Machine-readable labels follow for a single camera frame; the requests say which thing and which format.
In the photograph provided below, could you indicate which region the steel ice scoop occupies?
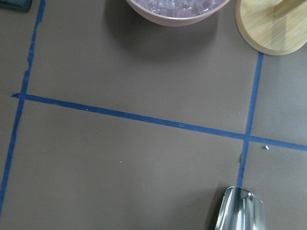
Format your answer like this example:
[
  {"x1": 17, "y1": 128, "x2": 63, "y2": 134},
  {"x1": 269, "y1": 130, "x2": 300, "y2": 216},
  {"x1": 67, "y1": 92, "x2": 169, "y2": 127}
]
[{"x1": 215, "y1": 186, "x2": 266, "y2": 230}]

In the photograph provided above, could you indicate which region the grey folded cloth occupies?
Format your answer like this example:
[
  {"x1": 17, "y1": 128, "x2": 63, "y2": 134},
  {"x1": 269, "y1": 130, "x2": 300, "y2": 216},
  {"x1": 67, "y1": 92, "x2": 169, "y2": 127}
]
[{"x1": 0, "y1": 0, "x2": 32, "y2": 12}]

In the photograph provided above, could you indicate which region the wooden stand with camera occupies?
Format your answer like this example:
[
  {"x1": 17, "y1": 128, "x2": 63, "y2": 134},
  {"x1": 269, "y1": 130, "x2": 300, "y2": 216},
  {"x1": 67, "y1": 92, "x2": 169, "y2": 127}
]
[{"x1": 235, "y1": 0, "x2": 307, "y2": 56}]

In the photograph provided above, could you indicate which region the pink bowl with ice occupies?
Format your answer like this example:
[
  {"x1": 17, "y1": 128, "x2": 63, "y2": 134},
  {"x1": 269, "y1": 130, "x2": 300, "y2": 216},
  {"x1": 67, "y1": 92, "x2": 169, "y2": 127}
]
[{"x1": 127, "y1": 0, "x2": 229, "y2": 27}]

